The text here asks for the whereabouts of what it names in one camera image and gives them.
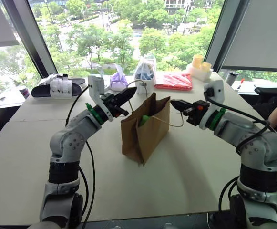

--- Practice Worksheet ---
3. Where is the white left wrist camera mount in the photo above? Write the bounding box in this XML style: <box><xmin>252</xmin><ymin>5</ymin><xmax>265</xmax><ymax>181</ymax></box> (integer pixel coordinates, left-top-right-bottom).
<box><xmin>88</xmin><ymin>75</ymin><xmax>113</xmax><ymax>123</ymax></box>

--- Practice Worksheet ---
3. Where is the black office chair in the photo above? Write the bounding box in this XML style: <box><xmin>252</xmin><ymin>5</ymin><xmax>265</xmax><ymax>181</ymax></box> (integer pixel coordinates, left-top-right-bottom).
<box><xmin>254</xmin><ymin>87</ymin><xmax>277</xmax><ymax>113</ymax></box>

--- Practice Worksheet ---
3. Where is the green plush toy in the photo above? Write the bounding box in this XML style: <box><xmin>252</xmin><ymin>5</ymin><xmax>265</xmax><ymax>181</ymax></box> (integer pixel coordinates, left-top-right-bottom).
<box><xmin>138</xmin><ymin>115</ymin><xmax>151</xmax><ymax>127</ymax></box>

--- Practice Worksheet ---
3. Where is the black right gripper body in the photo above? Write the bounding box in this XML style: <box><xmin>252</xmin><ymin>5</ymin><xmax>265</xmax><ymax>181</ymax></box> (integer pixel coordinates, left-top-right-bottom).
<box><xmin>183</xmin><ymin>100</ymin><xmax>210</xmax><ymax>126</ymax></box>

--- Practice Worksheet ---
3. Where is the clear plastic bag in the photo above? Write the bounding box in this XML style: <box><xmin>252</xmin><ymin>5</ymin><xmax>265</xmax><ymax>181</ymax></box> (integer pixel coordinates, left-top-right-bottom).
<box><xmin>96</xmin><ymin>63</ymin><xmax>106</xmax><ymax>81</ymax></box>

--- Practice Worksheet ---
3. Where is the purple plastic bag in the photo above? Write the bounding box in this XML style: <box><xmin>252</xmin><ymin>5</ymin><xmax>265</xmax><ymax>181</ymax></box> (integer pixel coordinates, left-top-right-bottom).
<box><xmin>109</xmin><ymin>63</ymin><xmax>129</xmax><ymax>92</ymax></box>

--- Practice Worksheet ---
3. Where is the red plastic package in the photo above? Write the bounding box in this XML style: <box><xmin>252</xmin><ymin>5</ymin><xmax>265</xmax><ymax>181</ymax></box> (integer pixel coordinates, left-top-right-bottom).
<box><xmin>154</xmin><ymin>73</ymin><xmax>193</xmax><ymax>91</ymax></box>

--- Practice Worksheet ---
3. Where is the red marker pen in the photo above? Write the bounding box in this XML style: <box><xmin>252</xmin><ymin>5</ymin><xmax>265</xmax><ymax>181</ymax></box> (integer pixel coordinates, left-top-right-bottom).
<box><xmin>236</xmin><ymin>78</ymin><xmax>246</xmax><ymax>91</ymax></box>

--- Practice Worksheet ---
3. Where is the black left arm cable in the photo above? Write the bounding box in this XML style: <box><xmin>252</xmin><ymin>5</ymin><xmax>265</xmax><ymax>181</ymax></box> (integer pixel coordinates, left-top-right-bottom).
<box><xmin>65</xmin><ymin>84</ymin><xmax>96</xmax><ymax>225</ymax></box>

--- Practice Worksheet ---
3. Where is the clear bag with blue items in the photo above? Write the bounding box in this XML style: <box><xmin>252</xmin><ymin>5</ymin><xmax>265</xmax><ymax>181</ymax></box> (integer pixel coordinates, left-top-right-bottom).
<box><xmin>133</xmin><ymin>54</ymin><xmax>158</xmax><ymax>95</ymax></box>

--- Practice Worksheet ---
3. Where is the grey tumbler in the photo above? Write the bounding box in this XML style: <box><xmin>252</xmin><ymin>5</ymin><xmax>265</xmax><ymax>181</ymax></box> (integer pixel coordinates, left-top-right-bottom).
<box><xmin>225</xmin><ymin>71</ymin><xmax>239</xmax><ymax>87</ymax></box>

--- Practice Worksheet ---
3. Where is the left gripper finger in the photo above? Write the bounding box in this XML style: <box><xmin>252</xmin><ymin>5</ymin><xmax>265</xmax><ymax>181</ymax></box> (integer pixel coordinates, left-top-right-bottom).
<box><xmin>116</xmin><ymin>87</ymin><xmax>138</xmax><ymax>102</ymax></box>
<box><xmin>119</xmin><ymin>92</ymin><xmax>136</xmax><ymax>108</ymax></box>

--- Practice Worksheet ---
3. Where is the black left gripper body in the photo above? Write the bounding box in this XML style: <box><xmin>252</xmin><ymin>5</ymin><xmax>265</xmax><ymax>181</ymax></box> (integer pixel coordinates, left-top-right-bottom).
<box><xmin>102</xmin><ymin>92</ymin><xmax>130</xmax><ymax>118</ymax></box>

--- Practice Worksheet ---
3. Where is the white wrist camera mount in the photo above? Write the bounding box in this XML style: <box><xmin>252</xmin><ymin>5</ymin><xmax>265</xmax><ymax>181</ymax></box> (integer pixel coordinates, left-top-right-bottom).
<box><xmin>88</xmin><ymin>75</ymin><xmax>113</xmax><ymax>123</ymax></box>
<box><xmin>198</xmin><ymin>79</ymin><xmax>225</xmax><ymax>131</ymax></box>

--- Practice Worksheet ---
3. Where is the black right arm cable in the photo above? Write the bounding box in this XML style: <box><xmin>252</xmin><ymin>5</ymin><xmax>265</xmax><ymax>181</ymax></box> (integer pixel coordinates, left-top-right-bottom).
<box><xmin>204</xmin><ymin>89</ymin><xmax>271</xmax><ymax>213</ymax></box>

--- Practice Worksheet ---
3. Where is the black white slipper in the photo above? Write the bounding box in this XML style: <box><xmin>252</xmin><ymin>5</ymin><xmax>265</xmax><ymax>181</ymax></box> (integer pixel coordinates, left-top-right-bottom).
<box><xmin>31</xmin><ymin>79</ymin><xmax>83</xmax><ymax>100</ymax></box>
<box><xmin>39</xmin><ymin>73</ymin><xmax>87</xmax><ymax>87</ymax></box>

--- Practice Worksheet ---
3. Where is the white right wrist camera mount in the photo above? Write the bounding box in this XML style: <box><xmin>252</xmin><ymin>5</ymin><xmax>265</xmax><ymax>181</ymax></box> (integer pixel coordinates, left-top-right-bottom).
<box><xmin>198</xmin><ymin>79</ymin><xmax>225</xmax><ymax>131</ymax></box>

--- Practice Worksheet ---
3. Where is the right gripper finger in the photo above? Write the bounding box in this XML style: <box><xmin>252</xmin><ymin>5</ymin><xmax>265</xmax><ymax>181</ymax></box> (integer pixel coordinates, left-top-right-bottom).
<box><xmin>171</xmin><ymin>103</ymin><xmax>189</xmax><ymax>113</ymax></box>
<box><xmin>170</xmin><ymin>99</ymin><xmax>194</xmax><ymax>108</ymax></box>

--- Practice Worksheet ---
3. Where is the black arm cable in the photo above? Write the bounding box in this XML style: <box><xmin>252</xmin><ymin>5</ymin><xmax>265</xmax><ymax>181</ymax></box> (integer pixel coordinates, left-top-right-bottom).
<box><xmin>204</xmin><ymin>89</ymin><xmax>271</xmax><ymax>213</ymax></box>
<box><xmin>65</xmin><ymin>84</ymin><xmax>96</xmax><ymax>225</ymax></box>

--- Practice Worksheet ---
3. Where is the brown paper bag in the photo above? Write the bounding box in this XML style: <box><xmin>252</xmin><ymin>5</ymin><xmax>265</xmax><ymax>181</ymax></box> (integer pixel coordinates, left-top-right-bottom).
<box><xmin>120</xmin><ymin>80</ymin><xmax>185</xmax><ymax>167</ymax></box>

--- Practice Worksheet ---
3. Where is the white plastic tray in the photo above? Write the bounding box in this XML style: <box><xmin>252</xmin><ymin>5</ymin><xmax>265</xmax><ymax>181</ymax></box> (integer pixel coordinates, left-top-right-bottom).
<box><xmin>185</xmin><ymin>62</ymin><xmax>215</xmax><ymax>82</ymax></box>

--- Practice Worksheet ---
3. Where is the yellow plastic cup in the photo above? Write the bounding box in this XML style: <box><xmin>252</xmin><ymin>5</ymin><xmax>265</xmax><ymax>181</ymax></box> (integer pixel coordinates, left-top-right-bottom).
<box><xmin>201</xmin><ymin>62</ymin><xmax>213</xmax><ymax>73</ymax></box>
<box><xmin>191</xmin><ymin>54</ymin><xmax>205</xmax><ymax>69</ymax></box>

